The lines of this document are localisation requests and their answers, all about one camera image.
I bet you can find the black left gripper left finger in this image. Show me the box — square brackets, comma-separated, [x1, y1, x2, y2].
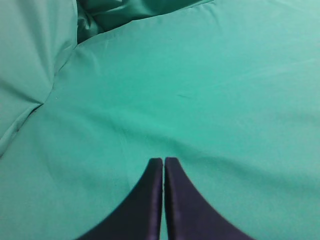
[79, 158, 163, 240]

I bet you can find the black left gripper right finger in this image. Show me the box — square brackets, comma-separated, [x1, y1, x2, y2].
[164, 157, 252, 240]

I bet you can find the green cloth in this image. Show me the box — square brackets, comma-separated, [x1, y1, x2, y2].
[0, 0, 320, 240]

